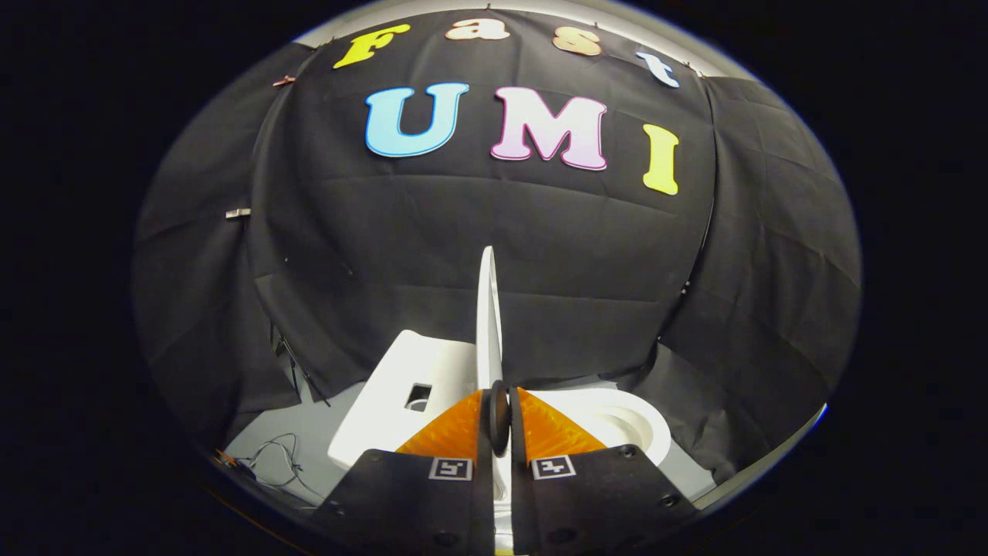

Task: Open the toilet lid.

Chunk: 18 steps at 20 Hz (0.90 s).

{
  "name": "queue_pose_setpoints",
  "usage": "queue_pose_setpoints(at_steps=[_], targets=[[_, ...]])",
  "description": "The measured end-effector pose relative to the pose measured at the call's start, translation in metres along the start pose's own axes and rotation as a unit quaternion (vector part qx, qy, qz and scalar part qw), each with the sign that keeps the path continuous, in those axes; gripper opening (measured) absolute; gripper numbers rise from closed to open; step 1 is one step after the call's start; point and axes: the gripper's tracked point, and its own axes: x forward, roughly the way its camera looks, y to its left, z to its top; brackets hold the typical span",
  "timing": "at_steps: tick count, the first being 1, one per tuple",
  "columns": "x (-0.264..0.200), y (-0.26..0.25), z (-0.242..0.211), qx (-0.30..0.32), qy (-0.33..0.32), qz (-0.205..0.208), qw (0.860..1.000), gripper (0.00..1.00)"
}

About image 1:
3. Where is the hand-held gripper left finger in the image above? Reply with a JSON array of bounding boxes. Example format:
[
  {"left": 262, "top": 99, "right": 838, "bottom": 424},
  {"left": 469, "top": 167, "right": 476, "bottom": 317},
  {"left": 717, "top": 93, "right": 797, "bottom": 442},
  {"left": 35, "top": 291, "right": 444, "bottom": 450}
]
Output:
[{"left": 309, "top": 388, "right": 495, "bottom": 556}]

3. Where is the black backdrop cloth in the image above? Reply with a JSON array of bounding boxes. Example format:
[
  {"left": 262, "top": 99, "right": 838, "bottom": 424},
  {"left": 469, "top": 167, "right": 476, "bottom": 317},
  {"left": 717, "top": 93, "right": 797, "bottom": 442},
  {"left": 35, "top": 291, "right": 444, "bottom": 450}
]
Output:
[{"left": 131, "top": 8, "right": 861, "bottom": 483}]

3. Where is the dark floor cable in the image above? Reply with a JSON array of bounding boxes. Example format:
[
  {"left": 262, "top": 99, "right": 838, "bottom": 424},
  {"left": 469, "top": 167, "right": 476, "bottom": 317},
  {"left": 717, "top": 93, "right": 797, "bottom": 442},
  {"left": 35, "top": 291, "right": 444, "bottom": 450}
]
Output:
[{"left": 230, "top": 432, "right": 327, "bottom": 504}]

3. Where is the white toilet lid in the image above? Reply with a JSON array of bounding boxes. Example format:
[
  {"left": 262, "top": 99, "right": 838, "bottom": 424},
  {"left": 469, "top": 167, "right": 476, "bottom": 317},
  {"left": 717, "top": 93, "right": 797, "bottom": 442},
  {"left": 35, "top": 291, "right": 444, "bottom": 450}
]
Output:
[{"left": 474, "top": 246, "right": 515, "bottom": 553}]

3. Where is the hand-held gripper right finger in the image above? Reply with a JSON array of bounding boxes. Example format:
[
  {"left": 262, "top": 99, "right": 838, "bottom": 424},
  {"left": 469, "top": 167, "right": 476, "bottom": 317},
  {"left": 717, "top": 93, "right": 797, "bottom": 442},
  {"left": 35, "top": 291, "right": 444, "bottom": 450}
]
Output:
[{"left": 509, "top": 386, "right": 699, "bottom": 556}]

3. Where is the white toilet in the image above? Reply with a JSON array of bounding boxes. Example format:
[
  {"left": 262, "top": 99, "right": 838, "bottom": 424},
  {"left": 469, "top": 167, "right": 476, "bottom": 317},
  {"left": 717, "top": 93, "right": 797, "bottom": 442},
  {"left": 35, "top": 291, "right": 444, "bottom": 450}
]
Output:
[{"left": 328, "top": 330, "right": 672, "bottom": 473}]

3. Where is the black lid pull ring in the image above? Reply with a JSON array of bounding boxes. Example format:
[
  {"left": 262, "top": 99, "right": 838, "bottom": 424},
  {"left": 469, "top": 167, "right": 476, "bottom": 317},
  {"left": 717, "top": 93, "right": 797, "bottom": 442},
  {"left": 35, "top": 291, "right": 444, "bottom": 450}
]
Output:
[{"left": 486, "top": 380, "right": 513, "bottom": 457}]

